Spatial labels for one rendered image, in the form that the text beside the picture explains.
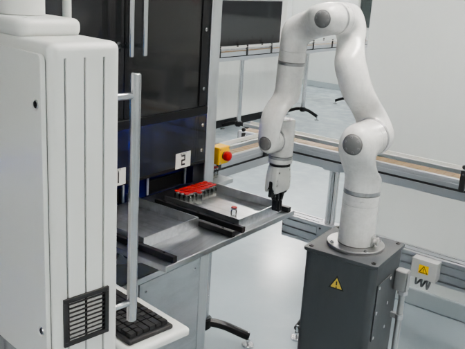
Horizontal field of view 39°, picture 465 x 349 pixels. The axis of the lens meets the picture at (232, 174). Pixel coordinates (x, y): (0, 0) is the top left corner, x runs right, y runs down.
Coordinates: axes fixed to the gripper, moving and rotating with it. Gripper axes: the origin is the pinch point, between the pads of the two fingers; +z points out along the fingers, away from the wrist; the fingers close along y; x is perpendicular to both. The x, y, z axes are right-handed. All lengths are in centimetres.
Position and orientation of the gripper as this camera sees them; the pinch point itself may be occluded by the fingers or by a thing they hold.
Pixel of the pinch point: (276, 205)
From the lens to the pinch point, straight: 236.5
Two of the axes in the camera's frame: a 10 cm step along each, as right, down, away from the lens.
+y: -6.0, 1.9, -7.7
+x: 8.0, 2.1, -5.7
